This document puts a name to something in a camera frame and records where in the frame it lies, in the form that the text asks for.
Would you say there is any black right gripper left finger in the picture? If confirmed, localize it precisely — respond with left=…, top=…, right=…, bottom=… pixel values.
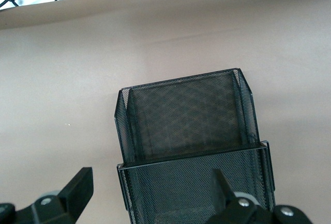
left=0, top=167, right=94, bottom=224

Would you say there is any black mesh two-tier tray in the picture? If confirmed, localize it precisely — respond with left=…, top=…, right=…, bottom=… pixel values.
left=113, top=67, right=276, bottom=224

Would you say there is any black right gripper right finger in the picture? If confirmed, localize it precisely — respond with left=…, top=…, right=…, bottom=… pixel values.
left=206, top=168, right=312, bottom=224

